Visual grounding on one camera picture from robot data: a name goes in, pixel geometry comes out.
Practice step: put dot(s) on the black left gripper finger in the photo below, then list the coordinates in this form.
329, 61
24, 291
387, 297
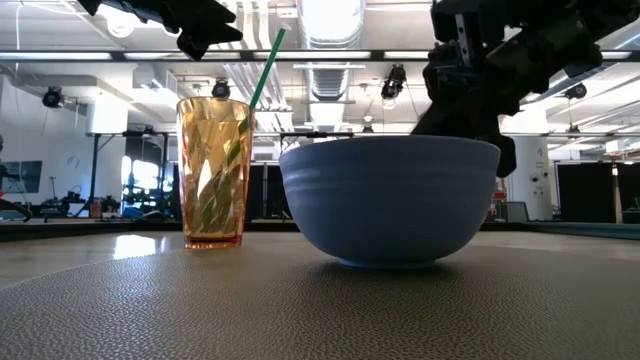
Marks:
200, 40
200, 12

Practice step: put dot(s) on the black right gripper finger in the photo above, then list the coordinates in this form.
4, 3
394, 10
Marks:
506, 157
460, 120

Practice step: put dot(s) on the green plastic straw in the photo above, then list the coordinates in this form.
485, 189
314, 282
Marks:
267, 67

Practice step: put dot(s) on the amber plastic cup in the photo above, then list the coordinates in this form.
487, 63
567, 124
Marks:
215, 175

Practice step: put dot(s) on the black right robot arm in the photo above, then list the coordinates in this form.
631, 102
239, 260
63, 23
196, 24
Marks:
615, 15

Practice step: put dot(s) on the white pillar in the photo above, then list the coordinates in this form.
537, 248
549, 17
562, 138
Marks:
535, 175

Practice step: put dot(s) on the black overhead beam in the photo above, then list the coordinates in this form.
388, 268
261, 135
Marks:
117, 55

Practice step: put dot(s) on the black ceiling spotlight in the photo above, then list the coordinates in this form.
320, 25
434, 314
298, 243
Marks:
52, 97
576, 91
220, 90
394, 82

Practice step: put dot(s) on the black curtain panel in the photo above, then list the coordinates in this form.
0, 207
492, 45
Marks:
585, 192
260, 195

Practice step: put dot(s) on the blue bowl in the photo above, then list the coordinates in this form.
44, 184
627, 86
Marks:
390, 200

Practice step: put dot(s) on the round grey placemat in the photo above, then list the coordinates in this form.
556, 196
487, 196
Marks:
300, 320

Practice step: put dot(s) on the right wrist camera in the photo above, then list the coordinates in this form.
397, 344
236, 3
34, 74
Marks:
450, 25

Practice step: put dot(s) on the silver ventilation duct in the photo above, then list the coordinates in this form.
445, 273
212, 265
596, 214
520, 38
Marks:
330, 85

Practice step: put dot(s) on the black stand frame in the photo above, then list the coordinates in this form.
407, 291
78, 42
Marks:
94, 170

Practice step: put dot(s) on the dark wall monitor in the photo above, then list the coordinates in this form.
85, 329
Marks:
22, 176

